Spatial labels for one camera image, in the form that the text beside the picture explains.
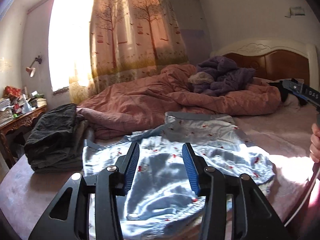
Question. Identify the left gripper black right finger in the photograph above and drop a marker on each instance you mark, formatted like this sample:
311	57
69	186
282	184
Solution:
253	217

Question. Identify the pink bed sheet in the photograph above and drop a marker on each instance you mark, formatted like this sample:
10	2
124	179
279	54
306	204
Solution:
285	136

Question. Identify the purple fleece blanket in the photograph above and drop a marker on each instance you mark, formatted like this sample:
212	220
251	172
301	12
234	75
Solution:
220	75

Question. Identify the tree print curtain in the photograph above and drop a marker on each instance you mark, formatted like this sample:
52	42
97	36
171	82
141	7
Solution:
120	41

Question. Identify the stack of books and papers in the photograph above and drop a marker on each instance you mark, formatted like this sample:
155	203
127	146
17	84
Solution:
6	114

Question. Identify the wooden bed headboard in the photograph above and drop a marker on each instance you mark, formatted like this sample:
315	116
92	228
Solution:
275	58

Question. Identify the person's right hand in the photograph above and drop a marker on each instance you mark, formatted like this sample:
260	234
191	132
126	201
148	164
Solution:
315	144

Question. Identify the pink wall lamp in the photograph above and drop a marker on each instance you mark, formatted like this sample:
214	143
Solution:
31	69

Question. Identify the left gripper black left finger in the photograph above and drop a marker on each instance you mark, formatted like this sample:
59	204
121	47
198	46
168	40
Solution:
67	215

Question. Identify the white wall socket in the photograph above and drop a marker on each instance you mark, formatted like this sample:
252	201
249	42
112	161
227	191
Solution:
295	11

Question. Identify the light blue Hello Kitty pants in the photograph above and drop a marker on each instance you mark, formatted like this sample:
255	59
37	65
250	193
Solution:
160	202

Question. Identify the red box on desk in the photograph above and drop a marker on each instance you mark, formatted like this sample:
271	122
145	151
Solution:
10	91

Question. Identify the carved wooden desk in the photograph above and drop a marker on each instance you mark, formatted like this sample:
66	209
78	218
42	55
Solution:
26	120

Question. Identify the pink checked quilt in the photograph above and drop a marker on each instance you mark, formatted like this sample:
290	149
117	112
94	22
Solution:
141	104

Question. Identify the dark folded clothes pile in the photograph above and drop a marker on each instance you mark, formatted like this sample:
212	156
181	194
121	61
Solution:
57	141

